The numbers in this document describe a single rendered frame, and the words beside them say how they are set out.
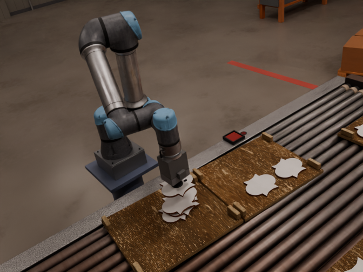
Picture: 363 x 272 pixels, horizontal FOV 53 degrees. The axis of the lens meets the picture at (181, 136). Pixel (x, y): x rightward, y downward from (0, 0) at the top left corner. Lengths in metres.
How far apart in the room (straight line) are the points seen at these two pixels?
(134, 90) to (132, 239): 0.63
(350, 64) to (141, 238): 3.36
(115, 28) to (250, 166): 0.77
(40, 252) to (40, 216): 1.64
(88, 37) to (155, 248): 0.78
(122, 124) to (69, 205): 1.92
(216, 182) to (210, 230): 0.26
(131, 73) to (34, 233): 1.78
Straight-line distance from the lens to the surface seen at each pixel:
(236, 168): 1.57
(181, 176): 1.27
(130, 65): 1.52
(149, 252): 1.30
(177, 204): 1.39
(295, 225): 1.37
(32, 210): 3.21
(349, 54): 4.24
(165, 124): 1.16
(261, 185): 1.47
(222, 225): 1.34
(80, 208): 3.02
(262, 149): 1.66
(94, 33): 1.41
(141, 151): 1.74
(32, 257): 1.49
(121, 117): 1.24
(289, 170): 1.54
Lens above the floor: 1.92
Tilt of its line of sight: 33 degrees down
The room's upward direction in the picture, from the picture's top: 10 degrees counter-clockwise
